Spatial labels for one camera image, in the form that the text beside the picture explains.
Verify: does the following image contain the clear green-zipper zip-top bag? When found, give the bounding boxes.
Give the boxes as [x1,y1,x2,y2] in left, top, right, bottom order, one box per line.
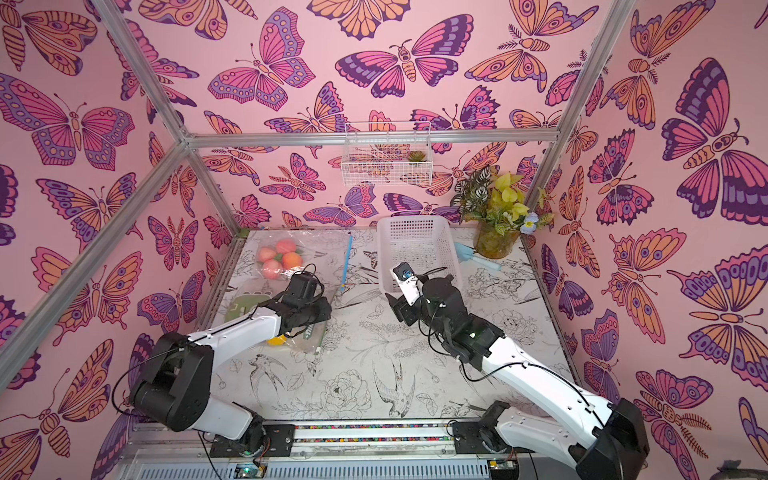
[216,292,332,354]

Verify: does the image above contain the yellow peach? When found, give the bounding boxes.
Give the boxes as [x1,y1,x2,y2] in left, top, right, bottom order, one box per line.
[267,336,287,346]

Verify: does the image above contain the orange-red peach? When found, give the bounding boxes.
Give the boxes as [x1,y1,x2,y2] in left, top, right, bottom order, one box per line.
[281,252,304,270]

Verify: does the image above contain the pink peach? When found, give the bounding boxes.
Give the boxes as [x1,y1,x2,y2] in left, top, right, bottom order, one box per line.
[256,247,277,263]
[260,259,283,280]
[275,238,297,254]

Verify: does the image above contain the clear blue-zipper zip-top bag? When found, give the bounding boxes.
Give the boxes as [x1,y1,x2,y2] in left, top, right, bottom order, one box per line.
[246,230,352,296]

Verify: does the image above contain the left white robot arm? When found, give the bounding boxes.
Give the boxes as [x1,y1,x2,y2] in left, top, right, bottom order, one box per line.
[129,271,332,452]

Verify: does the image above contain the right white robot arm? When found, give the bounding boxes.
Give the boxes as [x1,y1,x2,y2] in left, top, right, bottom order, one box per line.
[387,263,650,479]

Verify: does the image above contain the light blue scoop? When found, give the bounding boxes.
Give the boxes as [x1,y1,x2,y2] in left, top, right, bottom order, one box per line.
[454,242,501,271]

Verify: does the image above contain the pink plastic basket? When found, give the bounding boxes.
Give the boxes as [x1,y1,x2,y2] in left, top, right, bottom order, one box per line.
[376,215,464,296]

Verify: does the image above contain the potted artificial plant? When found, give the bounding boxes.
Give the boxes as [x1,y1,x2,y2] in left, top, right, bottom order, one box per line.
[451,166,553,260]

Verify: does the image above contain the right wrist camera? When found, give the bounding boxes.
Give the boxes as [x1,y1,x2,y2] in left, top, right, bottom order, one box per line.
[391,262,421,306]

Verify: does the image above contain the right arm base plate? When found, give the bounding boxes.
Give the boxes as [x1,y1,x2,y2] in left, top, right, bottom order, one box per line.
[446,419,532,455]

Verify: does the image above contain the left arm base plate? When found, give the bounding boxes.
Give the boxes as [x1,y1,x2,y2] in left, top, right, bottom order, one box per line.
[210,423,296,458]

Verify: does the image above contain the white wire wall basket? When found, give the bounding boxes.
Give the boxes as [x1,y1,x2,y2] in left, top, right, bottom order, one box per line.
[338,120,434,188]

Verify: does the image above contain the aluminium frame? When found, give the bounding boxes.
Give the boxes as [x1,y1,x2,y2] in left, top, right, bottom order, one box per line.
[1,1,635,386]

